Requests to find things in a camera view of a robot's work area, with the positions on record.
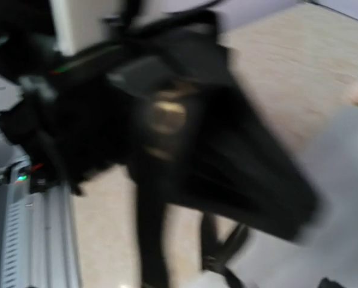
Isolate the aluminium front rail frame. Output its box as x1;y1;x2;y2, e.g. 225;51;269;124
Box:
0;59;83;288

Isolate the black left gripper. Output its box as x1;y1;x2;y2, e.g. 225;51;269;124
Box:
65;8;319;242

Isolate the black strap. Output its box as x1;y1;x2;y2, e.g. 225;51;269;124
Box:
133;155;249;288

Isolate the white wrapping paper sheet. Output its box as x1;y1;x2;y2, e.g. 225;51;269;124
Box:
231;106;358;287

